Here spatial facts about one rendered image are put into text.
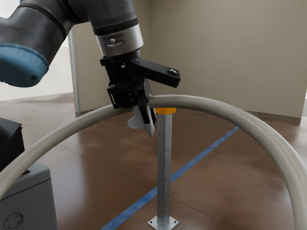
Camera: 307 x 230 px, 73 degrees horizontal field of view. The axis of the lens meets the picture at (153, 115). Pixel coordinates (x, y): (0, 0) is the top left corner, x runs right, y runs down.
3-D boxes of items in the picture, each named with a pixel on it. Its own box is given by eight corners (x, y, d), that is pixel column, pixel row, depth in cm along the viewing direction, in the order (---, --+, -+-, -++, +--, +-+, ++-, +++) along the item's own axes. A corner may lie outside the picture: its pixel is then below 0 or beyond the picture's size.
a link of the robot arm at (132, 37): (141, 19, 45) (134, 28, 36) (146, 42, 47) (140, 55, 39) (102, 28, 46) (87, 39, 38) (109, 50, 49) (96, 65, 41)
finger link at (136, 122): (133, 138, 54) (124, 104, 50) (156, 135, 53) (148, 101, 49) (130, 144, 51) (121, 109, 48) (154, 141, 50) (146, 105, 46)
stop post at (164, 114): (179, 222, 183) (183, 101, 155) (164, 236, 169) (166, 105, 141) (162, 211, 196) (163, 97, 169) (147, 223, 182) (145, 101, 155)
